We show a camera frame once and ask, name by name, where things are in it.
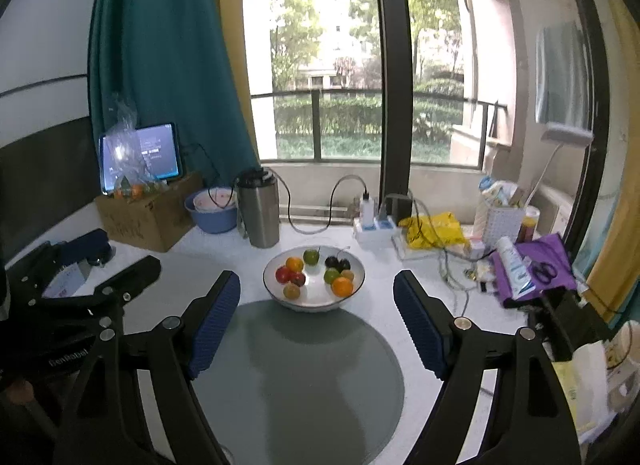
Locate teal curtain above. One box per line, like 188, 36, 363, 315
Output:
89, 0, 261, 186

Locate white printed card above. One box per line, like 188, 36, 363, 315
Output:
42, 265, 86, 298

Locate black handled scissors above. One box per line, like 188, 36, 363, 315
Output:
522, 255, 558, 283

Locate white power strip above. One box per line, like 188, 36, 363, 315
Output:
353, 215, 401, 245

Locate pink and white bowl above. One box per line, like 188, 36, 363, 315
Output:
194, 188, 237, 211

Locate jar with dark contents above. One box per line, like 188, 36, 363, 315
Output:
517, 205, 541, 246

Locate printed packet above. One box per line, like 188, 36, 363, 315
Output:
484, 182, 526, 208

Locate white plastic basket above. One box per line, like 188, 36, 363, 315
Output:
474, 192, 526, 246

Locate stainless steel tumbler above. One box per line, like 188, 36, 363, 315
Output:
235, 168, 281, 249

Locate black power adapter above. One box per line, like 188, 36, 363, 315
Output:
385, 194, 413, 221

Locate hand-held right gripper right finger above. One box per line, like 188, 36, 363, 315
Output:
393, 270, 583, 465

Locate pale hanging cloth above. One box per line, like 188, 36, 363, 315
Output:
536, 20, 593, 128

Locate black boxy object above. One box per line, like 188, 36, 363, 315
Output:
527, 290, 611, 361

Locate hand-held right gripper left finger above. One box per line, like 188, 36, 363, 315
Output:
52, 270, 242, 465

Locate pale plastic bag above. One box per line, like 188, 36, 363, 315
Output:
550, 325, 640, 446

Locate white flat box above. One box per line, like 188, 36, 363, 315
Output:
391, 235, 473, 262

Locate black adapter cable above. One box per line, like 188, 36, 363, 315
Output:
407, 195, 496, 271

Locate black balcony railing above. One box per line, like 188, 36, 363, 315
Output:
250, 88, 508, 163

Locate white desk lamp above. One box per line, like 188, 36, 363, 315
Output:
522, 121, 596, 211

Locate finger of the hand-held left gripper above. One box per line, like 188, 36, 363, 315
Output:
44, 255, 162, 319
6, 228, 112, 297

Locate clear plastic bag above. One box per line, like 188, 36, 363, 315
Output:
102, 95, 171, 201

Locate black charging cable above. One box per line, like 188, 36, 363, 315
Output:
180, 142, 371, 235

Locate blue plastic basin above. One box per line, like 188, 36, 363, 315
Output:
184, 188, 240, 235

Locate cardboard box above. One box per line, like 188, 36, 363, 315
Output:
95, 171, 205, 253

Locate purple bag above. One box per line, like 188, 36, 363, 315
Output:
487, 232, 578, 308

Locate yellow curtain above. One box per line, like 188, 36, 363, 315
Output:
585, 0, 640, 326
210, 0, 253, 136

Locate white tube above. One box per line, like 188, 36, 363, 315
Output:
495, 236, 536, 301

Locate black window frame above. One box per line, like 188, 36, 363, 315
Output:
372, 0, 416, 201

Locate tablet with lit screen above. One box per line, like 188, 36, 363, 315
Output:
98, 122, 182, 196

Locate yellow plastic bag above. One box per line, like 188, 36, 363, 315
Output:
398, 212, 471, 251

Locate grey power cable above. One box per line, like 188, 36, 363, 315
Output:
376, 195, 473, 321

